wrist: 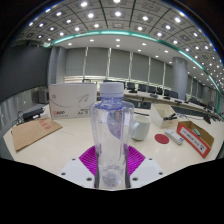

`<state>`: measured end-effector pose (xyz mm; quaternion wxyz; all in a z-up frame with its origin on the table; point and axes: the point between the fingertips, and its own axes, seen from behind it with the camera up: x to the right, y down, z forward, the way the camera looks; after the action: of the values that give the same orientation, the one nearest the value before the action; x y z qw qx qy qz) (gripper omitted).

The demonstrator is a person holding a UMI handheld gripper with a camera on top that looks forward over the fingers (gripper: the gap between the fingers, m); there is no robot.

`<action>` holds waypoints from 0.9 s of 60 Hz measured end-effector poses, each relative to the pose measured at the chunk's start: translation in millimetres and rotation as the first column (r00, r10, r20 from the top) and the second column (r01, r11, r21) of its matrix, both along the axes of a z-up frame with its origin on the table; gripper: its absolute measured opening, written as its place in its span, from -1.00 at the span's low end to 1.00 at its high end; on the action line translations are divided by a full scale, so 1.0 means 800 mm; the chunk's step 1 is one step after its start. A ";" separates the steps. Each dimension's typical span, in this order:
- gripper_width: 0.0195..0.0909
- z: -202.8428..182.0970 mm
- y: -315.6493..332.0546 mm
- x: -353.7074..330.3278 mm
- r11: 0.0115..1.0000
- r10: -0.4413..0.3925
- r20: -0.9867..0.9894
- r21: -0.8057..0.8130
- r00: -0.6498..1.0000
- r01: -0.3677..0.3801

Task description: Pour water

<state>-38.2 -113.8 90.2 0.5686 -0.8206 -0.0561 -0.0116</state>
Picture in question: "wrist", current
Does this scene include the round ceiling lights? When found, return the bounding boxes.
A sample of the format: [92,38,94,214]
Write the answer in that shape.
[18,0,224,78]

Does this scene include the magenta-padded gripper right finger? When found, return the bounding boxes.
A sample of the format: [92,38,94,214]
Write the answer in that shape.
[124,144,165,190]

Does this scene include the black conference microphones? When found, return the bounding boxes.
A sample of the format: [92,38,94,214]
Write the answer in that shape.
[149,92,188,106]

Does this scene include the white copy paper carton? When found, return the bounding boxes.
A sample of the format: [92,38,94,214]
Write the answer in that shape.
[48,82,98,120]

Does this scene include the black clip tool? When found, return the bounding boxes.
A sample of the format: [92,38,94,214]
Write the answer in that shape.
[163,113,178,121]

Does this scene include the white ceramic mug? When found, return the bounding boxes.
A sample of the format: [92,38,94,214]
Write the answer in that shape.
[130,114,152,141]

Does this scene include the black office chairs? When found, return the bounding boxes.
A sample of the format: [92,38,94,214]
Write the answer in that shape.
[126,81,201,104]

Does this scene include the long curved conference desk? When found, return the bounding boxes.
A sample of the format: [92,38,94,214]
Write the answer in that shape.
[96,88,221,116]

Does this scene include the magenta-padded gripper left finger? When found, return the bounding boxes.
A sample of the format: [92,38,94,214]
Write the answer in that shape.
[57,145,100,190]

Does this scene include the black box device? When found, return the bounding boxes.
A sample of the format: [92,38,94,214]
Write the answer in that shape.
[20,107,46,122]

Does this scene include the black table microphone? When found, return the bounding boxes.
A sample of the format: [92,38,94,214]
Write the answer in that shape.
[203,114,214,125]

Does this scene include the shallow cardboard box red label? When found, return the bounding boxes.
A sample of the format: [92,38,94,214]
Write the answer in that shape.
[176,120,215,159]

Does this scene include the white remote control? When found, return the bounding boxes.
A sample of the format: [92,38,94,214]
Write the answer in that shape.
[164,128,185,146]

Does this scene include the white compartment organizer box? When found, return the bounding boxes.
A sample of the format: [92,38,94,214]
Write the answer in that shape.
[148,103,180,130]

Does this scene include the clear plastic water bottle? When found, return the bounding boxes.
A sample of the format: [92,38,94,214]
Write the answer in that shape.
[89,81,135,190]

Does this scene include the brown paper envelope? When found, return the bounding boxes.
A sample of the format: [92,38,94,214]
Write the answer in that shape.
[11,117,64,153]

